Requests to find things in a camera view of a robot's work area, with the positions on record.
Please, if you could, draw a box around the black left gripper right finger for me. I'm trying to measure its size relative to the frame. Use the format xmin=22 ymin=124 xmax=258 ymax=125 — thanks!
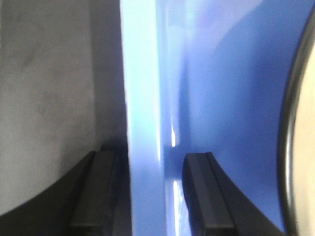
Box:
xmin=182 ymin=152 xmax=284 ymax=236

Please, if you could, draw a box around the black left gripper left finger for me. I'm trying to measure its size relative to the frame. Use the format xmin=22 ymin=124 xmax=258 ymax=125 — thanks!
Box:
xmin=0 ymin=146 xmax=130 ymax=236

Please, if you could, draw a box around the tan plate with black rim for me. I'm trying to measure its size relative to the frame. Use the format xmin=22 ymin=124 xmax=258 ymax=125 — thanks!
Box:
xmin=278 ymin=11 xmax=315 ymax=236

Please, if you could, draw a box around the blue plastic tray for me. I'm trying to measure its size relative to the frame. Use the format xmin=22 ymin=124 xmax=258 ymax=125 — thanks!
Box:
xmin=120 ymin=0 xmax=315 ymax=236

